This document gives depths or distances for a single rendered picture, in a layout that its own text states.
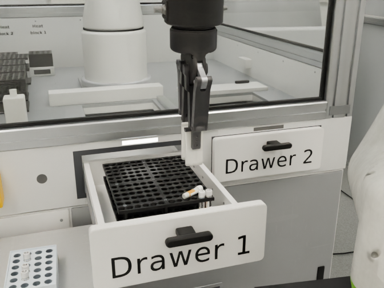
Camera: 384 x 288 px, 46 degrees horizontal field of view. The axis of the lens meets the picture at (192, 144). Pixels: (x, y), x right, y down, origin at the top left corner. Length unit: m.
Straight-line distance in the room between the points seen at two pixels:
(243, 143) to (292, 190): 0.22
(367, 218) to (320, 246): 0.74
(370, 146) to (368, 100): 2.44
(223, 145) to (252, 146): 0.08
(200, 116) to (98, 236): 0.24
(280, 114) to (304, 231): 0.35
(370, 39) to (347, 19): 2.02
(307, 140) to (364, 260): 0.57
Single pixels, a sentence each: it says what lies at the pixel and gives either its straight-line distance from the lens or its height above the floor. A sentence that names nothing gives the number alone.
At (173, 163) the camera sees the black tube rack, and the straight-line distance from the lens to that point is 0.98.
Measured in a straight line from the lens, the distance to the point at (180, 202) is 0.82.
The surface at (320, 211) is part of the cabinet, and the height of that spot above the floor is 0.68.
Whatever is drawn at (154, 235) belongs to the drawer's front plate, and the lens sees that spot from 0.72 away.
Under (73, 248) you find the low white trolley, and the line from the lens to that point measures 0.98.
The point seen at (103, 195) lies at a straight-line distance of 1.01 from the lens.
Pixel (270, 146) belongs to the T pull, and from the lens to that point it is 1.07.
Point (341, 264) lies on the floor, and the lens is 2.34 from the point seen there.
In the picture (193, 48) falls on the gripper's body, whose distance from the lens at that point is 0.71.
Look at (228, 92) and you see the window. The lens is 1.06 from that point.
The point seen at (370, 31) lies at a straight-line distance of 3.19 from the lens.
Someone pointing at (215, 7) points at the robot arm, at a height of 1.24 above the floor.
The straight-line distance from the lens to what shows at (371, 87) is 3.16.
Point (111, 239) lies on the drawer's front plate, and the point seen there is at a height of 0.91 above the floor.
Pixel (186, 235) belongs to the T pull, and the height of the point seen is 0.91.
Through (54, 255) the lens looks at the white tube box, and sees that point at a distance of 0.90.
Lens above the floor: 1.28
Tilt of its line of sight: 20 degrees down
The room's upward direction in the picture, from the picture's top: straight up
